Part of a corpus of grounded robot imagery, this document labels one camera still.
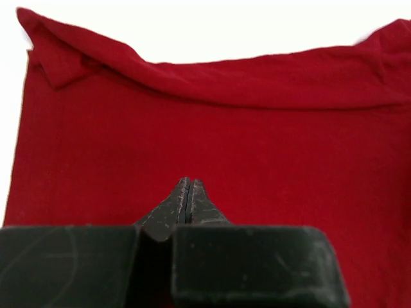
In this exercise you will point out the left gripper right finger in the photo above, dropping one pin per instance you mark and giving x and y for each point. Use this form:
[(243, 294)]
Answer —
[(201, 210)]

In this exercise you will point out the dark red t shirt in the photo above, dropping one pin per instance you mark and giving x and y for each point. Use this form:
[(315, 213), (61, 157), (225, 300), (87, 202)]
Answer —
[(306, 154)]

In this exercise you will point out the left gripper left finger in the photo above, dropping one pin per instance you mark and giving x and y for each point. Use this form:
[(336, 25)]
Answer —
[(161, 220)]

